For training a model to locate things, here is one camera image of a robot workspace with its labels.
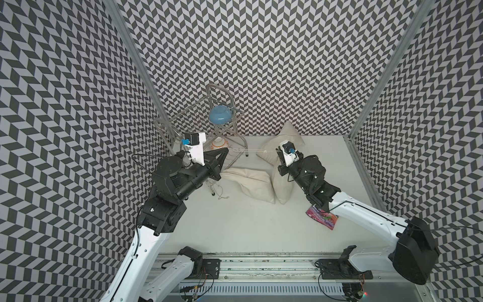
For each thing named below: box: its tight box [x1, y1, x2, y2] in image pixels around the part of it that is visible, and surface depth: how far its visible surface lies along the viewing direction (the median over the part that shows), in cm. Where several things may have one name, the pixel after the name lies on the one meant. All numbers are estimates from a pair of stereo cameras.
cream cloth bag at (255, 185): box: [220, 167, 276, 205], surface depth 91 cm
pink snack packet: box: [305, 205, 339, 231], surface depth 87 cm
